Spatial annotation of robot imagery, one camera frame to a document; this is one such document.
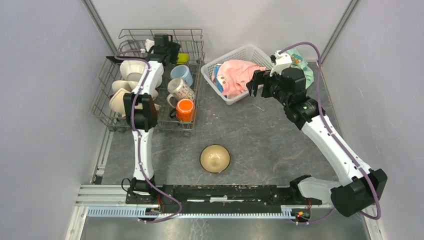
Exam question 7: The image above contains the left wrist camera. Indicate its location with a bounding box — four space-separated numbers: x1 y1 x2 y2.
140 39 155 54

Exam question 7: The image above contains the pink patterned cloth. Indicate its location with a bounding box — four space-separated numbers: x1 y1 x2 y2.
218 59 267 99

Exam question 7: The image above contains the orange mug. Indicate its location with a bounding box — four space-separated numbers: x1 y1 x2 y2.
169 98 196 123

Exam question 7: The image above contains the white plastic basket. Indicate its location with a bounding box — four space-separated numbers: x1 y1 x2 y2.
200 44 274 105

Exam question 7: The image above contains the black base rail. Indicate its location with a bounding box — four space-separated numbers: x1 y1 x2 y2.
125 185 322 214

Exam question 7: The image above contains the cream plate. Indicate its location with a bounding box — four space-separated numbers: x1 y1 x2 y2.
120 60 164 91

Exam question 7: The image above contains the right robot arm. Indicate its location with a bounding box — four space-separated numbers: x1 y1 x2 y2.
246 67 388 220

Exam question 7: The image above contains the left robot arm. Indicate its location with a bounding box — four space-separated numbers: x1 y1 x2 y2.
123 33 180 204

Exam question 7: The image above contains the light blue cup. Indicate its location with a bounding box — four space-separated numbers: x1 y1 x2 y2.
170 64 194 87

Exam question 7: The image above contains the yellow-green bowl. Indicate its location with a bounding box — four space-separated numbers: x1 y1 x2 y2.
176 53 190 65

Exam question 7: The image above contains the beige bowl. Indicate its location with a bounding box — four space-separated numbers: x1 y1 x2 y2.
199 144 231 174

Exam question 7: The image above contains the wooden woven coaster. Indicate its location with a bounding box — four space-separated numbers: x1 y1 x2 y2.
109 88 132 117

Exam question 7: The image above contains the purple cable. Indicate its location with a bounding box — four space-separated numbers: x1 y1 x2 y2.
114 48 184 225
278 41 382 226

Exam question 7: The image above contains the white deep plate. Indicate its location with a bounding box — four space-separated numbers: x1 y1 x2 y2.
110 80 138 100

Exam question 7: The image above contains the red rimmed plate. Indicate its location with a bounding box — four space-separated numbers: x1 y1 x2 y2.
152 101 162 127

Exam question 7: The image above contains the white floral mug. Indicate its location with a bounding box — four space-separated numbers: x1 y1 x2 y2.
166 78 196 108

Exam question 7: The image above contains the metal wire dish rack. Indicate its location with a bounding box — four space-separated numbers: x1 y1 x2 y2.
91 28 205 137

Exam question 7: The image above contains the blue cloth in basket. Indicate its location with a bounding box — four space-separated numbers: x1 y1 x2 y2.
212 64 227 93

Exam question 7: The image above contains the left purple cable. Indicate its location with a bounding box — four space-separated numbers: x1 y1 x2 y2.
114 48 184 225

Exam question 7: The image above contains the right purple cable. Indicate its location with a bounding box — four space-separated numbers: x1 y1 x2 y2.
278 41 382 226

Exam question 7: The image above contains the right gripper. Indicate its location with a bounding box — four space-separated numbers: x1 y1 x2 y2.
246 69 290 106

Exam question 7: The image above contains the green patterned cloth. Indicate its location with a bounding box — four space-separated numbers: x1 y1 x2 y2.
286 48 314 89

